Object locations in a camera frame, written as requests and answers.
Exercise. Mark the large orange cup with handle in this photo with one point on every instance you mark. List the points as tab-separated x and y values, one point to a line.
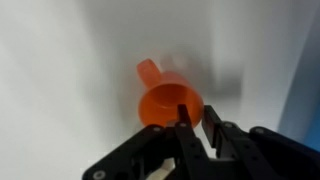
165	91

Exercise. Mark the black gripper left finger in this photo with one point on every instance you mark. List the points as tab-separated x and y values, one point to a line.
142	154

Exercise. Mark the light blue toy sink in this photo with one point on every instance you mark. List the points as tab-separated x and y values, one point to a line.
301	116

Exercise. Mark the cream plastic bottle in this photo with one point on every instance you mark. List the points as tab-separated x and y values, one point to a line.
163	171

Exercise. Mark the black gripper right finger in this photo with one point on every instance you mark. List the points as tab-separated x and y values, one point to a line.
261	153

